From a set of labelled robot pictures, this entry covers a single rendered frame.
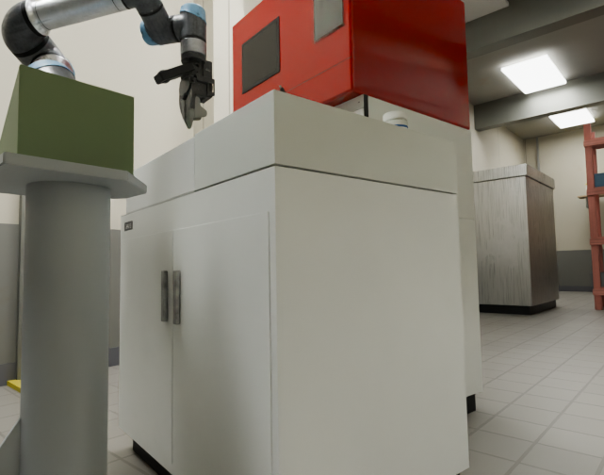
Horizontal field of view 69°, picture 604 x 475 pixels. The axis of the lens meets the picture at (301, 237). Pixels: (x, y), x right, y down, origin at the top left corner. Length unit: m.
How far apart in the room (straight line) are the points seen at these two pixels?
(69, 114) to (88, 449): 0.66
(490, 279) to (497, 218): 0.79
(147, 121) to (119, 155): 2.43
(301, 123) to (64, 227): 0.51
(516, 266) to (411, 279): 4.93
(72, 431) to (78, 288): 0.27
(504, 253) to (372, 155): 5.08
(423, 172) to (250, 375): 0.66
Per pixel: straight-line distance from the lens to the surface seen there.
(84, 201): 0.98
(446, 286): 1.22
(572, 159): 11.50
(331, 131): 0.95
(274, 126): 0.86
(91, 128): 1.02
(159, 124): 3.50
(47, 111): 1.00
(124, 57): 3.54
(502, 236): 6.05
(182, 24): 1.44
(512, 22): 5.82
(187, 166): 1.19
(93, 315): 0.99
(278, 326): 0.83
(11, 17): 1.57
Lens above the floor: 0.62
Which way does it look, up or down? 4 degrees up
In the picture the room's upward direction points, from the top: 1 degrees counter-clockwise
